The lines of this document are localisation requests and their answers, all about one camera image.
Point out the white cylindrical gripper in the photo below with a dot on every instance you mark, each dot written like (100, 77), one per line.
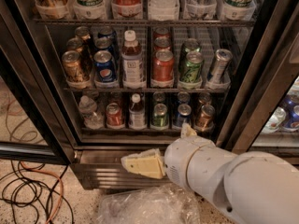
(177, 160)

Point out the blue pepsi can front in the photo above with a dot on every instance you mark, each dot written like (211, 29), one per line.
(105, 66)

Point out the blue pepsi can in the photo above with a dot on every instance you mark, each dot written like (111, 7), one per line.
(108, 31)
(105, 66)
(104, 43)

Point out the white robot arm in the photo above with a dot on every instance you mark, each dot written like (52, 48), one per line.
(250, 188)

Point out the green can lower shelf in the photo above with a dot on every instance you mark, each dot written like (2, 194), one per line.
(160, 116)

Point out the blue can lower shelf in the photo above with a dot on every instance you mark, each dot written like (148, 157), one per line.
(182, 115)

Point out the gold can lower shelf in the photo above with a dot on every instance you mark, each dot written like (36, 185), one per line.
(205, 116)

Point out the brown tea bottle lower shelf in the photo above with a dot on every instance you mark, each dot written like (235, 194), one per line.
(137, 120)

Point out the brown tea bottle shelf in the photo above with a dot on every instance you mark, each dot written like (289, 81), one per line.
(137, 120)
(132, 62)

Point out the red can lower shelf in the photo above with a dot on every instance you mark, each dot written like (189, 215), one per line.
(114, 115)

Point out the brown tea bottle middle shelf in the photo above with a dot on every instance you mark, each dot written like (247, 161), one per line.
(132, 62)

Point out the green can front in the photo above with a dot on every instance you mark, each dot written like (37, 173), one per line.
(190, 69)

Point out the green can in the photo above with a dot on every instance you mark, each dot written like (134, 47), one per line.
(190, 69)
(190, 44)

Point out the clear water bottle lower shelf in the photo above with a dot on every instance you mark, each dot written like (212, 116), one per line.
(88, 108)

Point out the red can front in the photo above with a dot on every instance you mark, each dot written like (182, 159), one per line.
(162, 66)

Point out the red can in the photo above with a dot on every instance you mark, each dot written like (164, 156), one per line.
(161, 32)
(162, 43)
(162, 66)

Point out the glass fridge door right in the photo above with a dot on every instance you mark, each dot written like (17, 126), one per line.
(281, 71)

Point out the glass fridge door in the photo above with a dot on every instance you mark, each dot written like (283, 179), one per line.
(281, 71)
(35, 129)

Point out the green can back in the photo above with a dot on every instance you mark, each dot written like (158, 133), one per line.
(190, 44)

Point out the slim silver can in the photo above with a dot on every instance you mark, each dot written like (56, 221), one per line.
(220, 62)

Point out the red can back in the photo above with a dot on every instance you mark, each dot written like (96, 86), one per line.
(161, 32)

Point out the gold brown can front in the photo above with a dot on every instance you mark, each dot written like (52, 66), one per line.
(73, 67)

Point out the gold brown can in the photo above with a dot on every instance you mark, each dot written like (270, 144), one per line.
(73, 67)
(83, 32)
(78, 45)

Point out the blue can right compartment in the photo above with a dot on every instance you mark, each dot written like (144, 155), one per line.
(291, 105)

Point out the blue pepsi can back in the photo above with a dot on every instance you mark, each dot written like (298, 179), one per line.
(108, 31)

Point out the glass fridge door left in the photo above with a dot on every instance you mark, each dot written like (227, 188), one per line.
(35, 129)

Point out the gold brown can back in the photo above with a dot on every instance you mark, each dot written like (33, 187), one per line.
(83, 32)

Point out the silver can top shelf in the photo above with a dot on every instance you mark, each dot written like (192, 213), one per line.
(201, 9)

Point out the green white bottle top shelf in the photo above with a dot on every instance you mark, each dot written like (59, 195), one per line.
(89, 9)

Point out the clear plastic bag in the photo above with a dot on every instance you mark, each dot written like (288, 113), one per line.
(167, 204)

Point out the green white bottle top right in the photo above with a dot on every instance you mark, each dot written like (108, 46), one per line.
(236, 10)

